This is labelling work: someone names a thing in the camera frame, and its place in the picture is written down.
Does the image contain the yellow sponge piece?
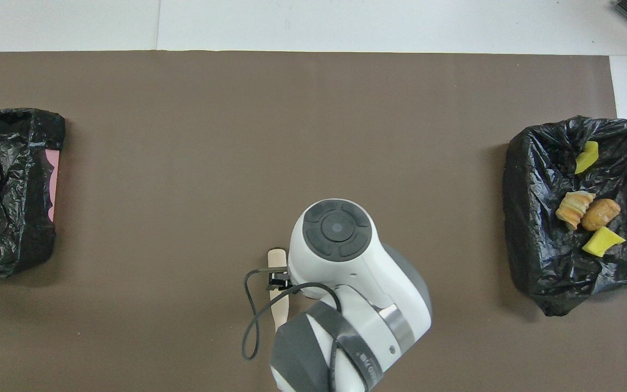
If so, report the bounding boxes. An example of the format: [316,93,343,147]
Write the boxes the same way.
[582,226,626,258]

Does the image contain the thin yellow sponge scrap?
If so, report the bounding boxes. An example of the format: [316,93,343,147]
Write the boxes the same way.
[575,140,600,175]

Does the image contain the brown paper table mat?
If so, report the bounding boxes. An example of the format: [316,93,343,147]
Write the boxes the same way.
[0,51,627,392]

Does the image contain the pink plastic bin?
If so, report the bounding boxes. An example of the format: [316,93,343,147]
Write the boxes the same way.
[46,150,61,223]

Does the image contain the beige hand brush black bristles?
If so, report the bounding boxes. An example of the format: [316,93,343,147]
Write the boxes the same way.
[267,248,291,333]

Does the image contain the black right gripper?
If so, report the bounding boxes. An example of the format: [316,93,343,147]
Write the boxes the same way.
[267,270,292,291]

